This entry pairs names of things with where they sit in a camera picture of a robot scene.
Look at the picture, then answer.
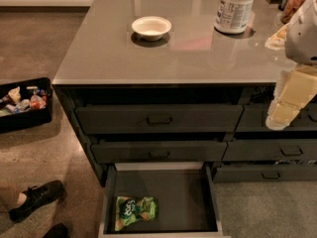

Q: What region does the black bin of snacks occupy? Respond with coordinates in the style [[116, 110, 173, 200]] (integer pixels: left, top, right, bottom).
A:
[[0, 77, 53, 133]]

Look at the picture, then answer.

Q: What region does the middle left drawer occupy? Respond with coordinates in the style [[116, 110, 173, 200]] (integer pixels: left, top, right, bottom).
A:
[[91, 141, 227, 164]]

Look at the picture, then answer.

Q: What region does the bottom right drawer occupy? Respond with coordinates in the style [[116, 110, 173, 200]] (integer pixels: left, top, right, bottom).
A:
[[213, 165, 317, 182]]

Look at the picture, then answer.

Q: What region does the white wipes canister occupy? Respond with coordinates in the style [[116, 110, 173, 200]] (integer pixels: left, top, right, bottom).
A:
[[214, 0, 254, 34]]

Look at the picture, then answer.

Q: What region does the top left drawer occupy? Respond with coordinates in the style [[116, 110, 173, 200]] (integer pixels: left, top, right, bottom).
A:
[[75, 104, 243, 134]]

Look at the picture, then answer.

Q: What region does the black shoe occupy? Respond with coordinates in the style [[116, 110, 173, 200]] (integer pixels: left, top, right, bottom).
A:
[[43, 223, 68, 238], [9, 180, 64, 223]]

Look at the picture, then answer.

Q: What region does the dark kitchen island cabinet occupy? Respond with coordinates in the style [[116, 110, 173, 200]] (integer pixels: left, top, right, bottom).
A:
[[53, 0, 317, 180]]

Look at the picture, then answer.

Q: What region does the white bowl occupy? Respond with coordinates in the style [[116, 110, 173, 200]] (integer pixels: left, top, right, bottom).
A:
[[132, 16, 171, 42]]

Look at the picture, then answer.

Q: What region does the open bottom left drawer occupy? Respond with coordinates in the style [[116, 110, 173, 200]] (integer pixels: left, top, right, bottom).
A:
[[98, 164, 223, 238]]

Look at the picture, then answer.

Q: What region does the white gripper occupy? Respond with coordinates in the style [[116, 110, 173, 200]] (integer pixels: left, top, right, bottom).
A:
[[264, 25, 317, 131]]

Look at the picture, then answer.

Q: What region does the middle right drawer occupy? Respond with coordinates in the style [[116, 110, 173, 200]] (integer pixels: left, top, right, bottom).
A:
[[223, 139, 317, 162]]

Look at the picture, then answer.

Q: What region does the top right drawer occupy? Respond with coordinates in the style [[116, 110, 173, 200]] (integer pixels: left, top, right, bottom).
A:
[[236, 103, 317, 132]]

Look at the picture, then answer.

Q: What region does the green rice chip bag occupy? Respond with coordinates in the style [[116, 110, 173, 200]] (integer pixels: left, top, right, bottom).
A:
[[115, 196, 159, 231]]

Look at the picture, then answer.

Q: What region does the person's leg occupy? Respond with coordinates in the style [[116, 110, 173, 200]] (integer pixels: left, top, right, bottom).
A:
[[0, 182, 27, 211]]

